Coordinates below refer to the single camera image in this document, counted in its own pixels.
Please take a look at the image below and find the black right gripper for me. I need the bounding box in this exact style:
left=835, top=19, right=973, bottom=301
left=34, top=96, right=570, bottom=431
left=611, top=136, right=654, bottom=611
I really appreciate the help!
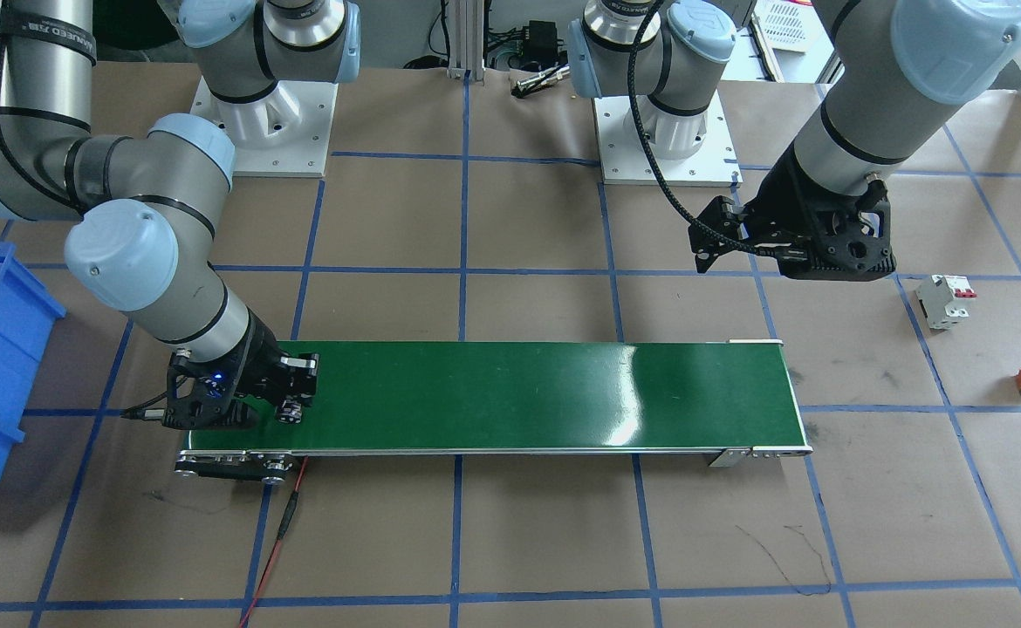
left=160, top=315, right=320, bottom=430

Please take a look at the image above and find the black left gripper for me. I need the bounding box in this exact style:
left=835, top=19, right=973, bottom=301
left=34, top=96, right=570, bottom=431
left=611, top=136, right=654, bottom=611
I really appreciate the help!
left=689, top=148, right=896, bottom=281

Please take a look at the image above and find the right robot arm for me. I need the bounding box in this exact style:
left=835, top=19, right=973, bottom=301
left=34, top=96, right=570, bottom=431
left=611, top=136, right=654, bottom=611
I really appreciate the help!
left=0, top=1, right=360, bottom=430

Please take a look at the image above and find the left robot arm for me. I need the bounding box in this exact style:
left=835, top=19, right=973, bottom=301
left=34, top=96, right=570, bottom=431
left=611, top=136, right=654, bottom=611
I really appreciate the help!
left=566, top=1, right=1021, bottom=282

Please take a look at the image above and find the green conveyor belt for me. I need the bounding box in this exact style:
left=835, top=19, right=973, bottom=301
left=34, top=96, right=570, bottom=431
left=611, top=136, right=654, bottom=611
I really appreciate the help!
left=175, top=339, right=812, bottom=482

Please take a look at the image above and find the white circuit breaker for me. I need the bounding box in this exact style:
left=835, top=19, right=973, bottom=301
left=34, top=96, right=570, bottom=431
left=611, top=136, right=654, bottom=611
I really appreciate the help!
left=915, top=275, right=977, bottom=331

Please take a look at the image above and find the black power adapter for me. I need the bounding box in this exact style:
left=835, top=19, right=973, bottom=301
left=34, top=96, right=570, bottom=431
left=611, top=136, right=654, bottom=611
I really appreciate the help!
left=521, top=20, right=560, bottom=67

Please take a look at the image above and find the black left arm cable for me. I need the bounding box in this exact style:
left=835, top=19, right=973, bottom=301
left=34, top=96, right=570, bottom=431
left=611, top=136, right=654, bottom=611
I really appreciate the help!
left=628, top=0, right=804, bottom=258

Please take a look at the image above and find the red black conveyor cable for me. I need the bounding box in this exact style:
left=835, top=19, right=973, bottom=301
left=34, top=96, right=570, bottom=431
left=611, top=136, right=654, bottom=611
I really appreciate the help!
left=238, top=458, right=311, bottom=628

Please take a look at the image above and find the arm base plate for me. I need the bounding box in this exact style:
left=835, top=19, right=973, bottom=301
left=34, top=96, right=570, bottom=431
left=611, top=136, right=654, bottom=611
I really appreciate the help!
left=593, top=92, right=743, bottom=187
left=190, top=79, right=338, bottom=179

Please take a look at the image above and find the aluminium frame post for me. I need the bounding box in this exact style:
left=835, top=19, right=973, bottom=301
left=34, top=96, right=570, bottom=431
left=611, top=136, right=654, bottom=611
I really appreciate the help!
left=444, top=0, right=487, bottom=83

